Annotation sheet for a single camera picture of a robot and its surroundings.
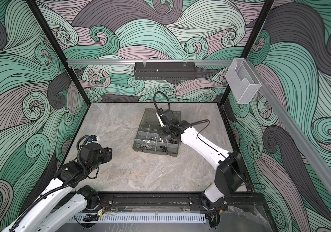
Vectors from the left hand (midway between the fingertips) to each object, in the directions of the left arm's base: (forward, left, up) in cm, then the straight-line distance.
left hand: (109, 149), depth 76 cm
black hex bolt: (+9, -30, -14) cm, 35 cm away
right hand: (+13, -29, +3) cm, 32 cm away
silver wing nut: (+10, -13, -14) cm, 22 cm away
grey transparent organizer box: (+15, -19, -14) cm, 28 cm away
